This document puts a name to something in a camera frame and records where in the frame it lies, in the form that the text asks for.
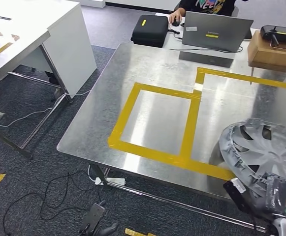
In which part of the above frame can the grey plastic wheel cover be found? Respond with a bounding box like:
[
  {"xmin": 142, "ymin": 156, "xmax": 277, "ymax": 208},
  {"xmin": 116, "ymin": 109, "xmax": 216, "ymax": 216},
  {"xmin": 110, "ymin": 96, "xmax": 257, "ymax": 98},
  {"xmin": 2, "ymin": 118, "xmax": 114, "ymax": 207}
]
[{"xmin": 219, "ymin": 118, "xmax": 286, "ymax": 198}]

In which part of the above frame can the person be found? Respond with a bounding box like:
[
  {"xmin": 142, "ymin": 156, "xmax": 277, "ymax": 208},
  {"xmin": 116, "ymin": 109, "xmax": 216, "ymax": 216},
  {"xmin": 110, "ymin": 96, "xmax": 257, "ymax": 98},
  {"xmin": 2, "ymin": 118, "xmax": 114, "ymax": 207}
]
[{"xmin": 169, "ymin": 0, "xmax": 250, "ymax": 24}]

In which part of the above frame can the yellow floor tape strip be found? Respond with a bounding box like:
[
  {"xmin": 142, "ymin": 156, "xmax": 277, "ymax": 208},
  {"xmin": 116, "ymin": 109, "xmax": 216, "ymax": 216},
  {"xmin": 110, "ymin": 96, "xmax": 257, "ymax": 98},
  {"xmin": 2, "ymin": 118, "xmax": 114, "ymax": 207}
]
[{"xmin": 124, "ymin": 227, "xmax": 157, "ymax": 236}]

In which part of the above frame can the grey laptop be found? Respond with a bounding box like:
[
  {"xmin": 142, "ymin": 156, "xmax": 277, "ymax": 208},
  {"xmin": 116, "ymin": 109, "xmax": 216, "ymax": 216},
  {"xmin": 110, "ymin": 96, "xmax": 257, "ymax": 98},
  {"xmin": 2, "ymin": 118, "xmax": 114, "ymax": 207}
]
[{"xmin": 181, "ymin": 10, "xmax": 255, "ymax": 54}]

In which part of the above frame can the black router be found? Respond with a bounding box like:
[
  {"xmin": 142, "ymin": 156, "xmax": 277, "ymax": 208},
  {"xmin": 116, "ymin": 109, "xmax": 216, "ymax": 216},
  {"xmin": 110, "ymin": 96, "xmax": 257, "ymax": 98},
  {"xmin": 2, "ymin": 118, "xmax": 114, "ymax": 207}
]
[{"xmin": 260, "ymin": 24, "xmax": 286, "ymax": 47}]

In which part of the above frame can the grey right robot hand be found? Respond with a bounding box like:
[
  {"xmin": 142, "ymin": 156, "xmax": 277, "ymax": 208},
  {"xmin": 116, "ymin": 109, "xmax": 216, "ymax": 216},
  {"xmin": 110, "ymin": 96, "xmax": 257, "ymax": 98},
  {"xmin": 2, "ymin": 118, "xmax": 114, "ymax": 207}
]
[{"xmin": 255, "ymin": 173, "xmax": 286, "ymax": 225}]

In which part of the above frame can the white power strip cable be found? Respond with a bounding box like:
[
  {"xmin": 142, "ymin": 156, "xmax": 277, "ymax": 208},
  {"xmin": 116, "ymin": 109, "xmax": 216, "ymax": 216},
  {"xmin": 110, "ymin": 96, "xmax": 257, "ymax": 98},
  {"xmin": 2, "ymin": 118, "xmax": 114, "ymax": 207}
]
[{"xmin": 88, "ymin": 164, "xmax": 104, "ymax": 184}]

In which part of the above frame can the person's leg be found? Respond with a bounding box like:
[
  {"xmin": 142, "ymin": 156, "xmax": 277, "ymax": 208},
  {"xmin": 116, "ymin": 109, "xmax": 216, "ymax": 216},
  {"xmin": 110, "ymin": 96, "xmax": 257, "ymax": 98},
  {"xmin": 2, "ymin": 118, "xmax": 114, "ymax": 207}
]
[{"xmin": 46, "ymin": 71, "xmax": 65, "ymax": 100}]

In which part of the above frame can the white desk with side panel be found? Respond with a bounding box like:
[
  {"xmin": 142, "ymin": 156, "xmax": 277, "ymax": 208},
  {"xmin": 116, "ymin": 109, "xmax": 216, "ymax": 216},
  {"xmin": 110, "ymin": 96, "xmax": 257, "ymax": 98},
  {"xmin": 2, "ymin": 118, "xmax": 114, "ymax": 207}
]
[{"xmin": 0, "ymin": 0, "xmax": 98, "ymax": 99}]

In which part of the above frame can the steel table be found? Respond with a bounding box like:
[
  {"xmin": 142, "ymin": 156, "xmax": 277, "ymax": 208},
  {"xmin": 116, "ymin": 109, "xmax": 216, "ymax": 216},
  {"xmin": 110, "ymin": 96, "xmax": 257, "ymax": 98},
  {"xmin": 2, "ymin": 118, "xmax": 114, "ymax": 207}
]
[{"xmin": 0, "ymin": 29, "xmax": 72, "ymax": 161}]

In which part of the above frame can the black floor cable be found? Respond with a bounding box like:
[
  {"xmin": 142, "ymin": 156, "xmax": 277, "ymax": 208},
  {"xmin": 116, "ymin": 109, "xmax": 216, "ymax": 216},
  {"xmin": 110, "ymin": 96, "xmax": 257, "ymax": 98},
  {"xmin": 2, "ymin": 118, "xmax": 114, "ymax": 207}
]
[{"xmin": 2, "ymin": 170, "xmax": 102, "ymax": 236}]

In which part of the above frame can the cardboard box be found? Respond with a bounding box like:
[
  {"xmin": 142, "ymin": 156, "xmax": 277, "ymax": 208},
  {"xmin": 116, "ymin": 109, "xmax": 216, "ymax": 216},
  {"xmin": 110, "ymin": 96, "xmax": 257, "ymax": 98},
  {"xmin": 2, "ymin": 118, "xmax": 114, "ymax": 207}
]
[{"xmin": 246, "ymin": 30, "xmax": 286, "ymax": 74}]

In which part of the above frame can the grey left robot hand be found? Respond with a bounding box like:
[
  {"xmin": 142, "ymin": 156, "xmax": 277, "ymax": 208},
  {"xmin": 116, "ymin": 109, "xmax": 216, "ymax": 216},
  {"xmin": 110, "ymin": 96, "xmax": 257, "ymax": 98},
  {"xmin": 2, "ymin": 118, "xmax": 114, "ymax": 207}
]
[{"xmin": 93, "ymin": 221, "xmax": 120, "ymax": 236}]

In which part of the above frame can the person's hand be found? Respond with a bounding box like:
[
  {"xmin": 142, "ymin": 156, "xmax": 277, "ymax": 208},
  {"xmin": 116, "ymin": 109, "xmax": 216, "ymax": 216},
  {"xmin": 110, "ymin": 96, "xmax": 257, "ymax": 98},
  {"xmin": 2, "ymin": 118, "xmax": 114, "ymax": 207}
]
[{"xmin": 169, "ymin": 8, "xmax": 183, "ymax": 24}]

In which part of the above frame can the white power strip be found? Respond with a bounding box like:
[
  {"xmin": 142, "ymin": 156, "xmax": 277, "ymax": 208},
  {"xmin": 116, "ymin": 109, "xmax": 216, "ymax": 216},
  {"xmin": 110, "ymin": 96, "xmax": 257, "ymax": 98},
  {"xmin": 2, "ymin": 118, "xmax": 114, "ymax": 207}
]
[{"xmin": 95, "ymin": 177, "xmax": 126, "ymax": 187}]

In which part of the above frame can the black carrying case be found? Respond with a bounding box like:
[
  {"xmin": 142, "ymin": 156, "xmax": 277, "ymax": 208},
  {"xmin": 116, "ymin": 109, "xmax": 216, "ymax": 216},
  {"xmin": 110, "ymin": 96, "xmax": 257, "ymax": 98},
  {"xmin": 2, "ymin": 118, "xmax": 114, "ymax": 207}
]
[{"xmin": 130, "ymin": 14, "xmax": 169, "ymax": 49}]

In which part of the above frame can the steel workbench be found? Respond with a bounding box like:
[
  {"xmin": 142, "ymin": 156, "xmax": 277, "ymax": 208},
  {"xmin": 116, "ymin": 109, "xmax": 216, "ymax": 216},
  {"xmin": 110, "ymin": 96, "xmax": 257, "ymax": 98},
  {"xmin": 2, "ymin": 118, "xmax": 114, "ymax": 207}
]
[{"xmin": 57, "ymin": 41, "xmax": 286, "ymax": 234}]

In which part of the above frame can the long white floor cable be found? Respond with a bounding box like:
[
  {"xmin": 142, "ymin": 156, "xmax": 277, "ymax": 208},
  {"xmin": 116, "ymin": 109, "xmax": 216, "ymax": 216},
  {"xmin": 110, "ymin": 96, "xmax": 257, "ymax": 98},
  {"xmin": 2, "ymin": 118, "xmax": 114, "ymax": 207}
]
[{"xmin": 0, "ymin": 88, "xmax": 92, "ymax": 128}]

